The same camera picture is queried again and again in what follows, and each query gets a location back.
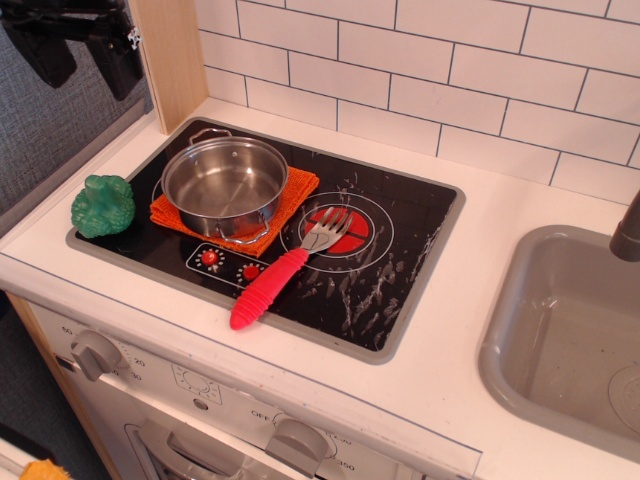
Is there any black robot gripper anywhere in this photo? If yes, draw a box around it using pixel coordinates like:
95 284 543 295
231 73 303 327
1 1 143 101

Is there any green toy broccoli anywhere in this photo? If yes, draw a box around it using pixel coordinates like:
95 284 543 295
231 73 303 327
71 175 136 238

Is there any black toy stove top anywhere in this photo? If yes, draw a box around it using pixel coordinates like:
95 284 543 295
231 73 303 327
67 118 465 364

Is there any stainless steel pot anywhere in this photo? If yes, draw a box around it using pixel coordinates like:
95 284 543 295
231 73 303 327
161 128 289 245

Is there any orange cloth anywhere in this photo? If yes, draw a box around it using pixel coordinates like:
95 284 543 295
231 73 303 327
150 167 320 258

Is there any grey left oven knob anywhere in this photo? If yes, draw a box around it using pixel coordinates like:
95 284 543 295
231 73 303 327
71 330 122 382

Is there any grey oven knob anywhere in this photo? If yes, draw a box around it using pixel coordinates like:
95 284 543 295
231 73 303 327
71 330 122 382
265 419 329 478

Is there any orange object bottom left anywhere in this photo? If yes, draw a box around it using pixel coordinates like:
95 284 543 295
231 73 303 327
19 459 71 480

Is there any grey right oven knob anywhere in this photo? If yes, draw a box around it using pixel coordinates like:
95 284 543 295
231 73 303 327
265 419 329 478

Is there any grey sink basin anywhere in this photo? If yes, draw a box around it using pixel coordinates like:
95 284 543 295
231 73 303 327
479 225 639 461

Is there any grey faucet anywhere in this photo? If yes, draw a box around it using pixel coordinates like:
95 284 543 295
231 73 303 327
609 192 640 262

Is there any wooden side post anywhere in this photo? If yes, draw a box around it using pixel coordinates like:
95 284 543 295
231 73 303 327
129 0 208 135

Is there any red handled metal fork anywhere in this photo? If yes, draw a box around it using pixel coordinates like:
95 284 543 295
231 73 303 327
230 207 353 330

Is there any grey oven door handle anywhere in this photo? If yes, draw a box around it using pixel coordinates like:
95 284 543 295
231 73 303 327
137 421 261 479

